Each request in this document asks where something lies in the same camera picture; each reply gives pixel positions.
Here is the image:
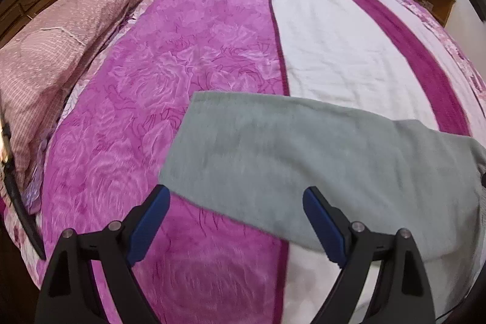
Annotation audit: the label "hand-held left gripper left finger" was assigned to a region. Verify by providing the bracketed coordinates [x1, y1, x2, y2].
[35, 184, 171, 324]

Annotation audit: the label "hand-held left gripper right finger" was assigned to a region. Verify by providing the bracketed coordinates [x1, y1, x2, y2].
[303, 186, 435, 324]

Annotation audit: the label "grey pants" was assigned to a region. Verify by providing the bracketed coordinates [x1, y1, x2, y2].
[159, 90, 486, 264]

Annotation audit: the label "purple rose pattern blanket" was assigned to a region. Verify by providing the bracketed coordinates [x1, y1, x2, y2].
[38, 0, 291, 324]

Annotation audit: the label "black selfie stick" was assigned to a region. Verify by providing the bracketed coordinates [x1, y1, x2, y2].
[0, 111, 47, 260]

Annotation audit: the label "white blanket with magenta stripe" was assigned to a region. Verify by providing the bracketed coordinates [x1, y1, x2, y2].
[258, 0, 486, 324]

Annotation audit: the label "pink checked pillow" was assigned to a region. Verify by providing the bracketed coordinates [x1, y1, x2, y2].
[0, 0, 152, 192]

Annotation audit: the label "floral bed sheet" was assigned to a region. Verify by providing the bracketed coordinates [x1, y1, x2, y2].
[395, 0, 486, 104]

